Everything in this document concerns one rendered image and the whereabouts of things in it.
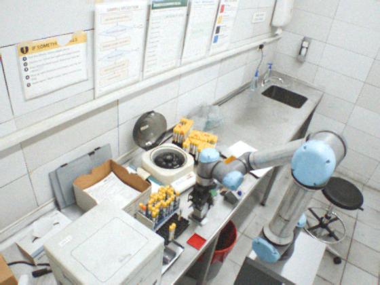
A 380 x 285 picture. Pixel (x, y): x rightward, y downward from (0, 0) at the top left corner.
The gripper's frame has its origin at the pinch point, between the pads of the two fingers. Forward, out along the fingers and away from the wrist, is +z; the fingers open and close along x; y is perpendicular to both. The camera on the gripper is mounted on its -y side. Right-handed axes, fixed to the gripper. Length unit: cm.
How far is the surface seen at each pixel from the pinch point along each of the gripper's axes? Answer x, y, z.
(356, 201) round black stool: 73, -106, 29
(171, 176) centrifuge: -22.0, -5.3, -4.1
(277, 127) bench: -4, -117, 6
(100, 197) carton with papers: -39.5, 26.1, -0.2
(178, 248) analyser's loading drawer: 4.8, 22.6, 2.1
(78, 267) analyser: -4, 63, -24
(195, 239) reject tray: 6.2, 11.7, 5.9
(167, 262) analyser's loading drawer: 5.8, 31.5, 1.0
